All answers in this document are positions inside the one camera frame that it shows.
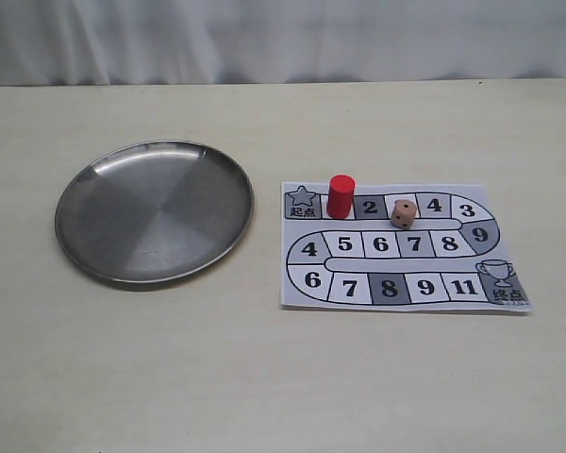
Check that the wooden die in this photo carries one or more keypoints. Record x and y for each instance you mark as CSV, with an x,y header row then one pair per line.
x,y
403,213

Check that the round stainless steel plate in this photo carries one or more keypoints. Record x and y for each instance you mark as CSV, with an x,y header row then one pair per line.
x,y
152,213

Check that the paper game board sheet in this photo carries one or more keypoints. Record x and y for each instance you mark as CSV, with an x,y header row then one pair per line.
x,y
452,259

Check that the red cylinder game piece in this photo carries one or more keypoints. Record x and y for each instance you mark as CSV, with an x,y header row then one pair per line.
x,y
340,196

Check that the white backdrop curtain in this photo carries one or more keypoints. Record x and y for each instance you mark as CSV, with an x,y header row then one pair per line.
x,y
225,42

